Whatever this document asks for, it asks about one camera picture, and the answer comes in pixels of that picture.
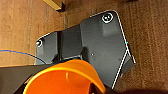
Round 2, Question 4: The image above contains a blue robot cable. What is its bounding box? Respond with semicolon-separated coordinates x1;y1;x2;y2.
0;49;48;65

